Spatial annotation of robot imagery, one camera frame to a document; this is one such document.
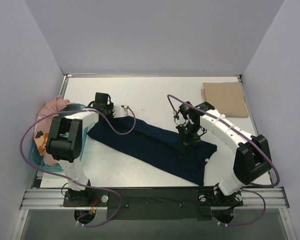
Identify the navy blue t-shirt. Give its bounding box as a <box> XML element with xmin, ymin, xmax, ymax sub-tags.
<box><xmin>87</xmin><ymin>116</ymin><xmax>217</xmax><ymax>186</ymax></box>

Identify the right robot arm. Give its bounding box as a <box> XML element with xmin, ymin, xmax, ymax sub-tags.
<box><xmin>174</xmin><ymin>101</ymin><xmax>272</xmax><ymax>205</ymax></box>

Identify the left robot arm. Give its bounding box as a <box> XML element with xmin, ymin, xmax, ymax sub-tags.
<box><xmin>46</xmin><ymin>92</ymin><xmax>114</xmax><ymax>206</ymax></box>

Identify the folded tan t-shirt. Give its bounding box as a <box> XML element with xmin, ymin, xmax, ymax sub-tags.
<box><xmin>201</xmin><ymin>82</ymin><xmax>249</xmax><ymax>118</ymax></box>

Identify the pink graphic t-shirt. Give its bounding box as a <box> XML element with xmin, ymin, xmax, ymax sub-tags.
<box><xmin>33</xmin><ymin>95</ymin><xmax>71</xmax><ymax>167</ymax></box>

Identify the teal plastic basket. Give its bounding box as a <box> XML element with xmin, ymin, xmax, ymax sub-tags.
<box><xmin>29</xmin><ymin>103</ymin><xmax>86</xmax><ymax>172</ymax></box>

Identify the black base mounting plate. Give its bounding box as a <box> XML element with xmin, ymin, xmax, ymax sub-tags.
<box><xmin>62</xmin><ymin>186</ymin><xmax>243</xmax><ymax>221</ymax></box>

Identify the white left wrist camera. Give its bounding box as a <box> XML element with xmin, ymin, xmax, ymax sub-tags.
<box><xmin>112</xmin><ymin>105</ymin><xmax>129</xmax><ymax>119</ymax></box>

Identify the aluminium front rail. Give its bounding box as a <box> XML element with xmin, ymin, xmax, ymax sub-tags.
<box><xmin>20</xmin><ymin>188</ymin><xmax>290</xmax><ymax>210</ymax></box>

